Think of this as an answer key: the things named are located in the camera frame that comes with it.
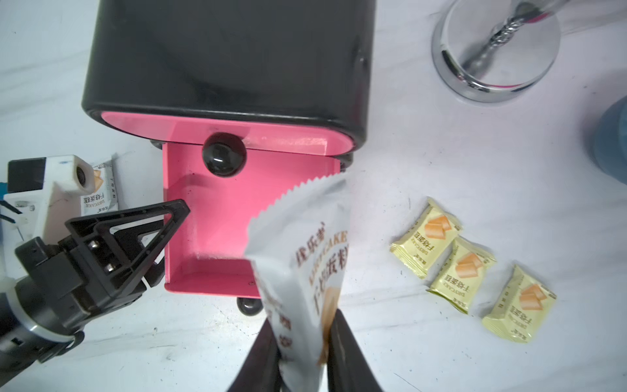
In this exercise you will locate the pink top drawer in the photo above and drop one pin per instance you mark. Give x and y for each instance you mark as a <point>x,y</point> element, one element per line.
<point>220,132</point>

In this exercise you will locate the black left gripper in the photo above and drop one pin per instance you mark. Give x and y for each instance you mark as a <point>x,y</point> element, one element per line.
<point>107,264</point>

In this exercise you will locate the black drawer cabinet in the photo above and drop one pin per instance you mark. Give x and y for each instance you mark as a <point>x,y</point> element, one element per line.
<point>295,73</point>

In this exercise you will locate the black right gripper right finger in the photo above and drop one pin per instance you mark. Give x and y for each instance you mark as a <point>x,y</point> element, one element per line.
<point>348,370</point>

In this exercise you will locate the pink drawer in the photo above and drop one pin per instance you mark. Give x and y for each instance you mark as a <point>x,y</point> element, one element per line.
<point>205,256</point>
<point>220,132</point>

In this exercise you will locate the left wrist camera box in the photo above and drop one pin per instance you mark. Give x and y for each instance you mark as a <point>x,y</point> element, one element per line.
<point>43,193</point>

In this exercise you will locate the small blue bowl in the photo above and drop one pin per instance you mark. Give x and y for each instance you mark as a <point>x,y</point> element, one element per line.
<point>609,141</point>

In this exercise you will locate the chrome wine glass rack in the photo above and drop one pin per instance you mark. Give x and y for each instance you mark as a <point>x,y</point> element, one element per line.
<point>493,51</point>

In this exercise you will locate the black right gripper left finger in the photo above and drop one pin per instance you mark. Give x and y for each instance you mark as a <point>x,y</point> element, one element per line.
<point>260,370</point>

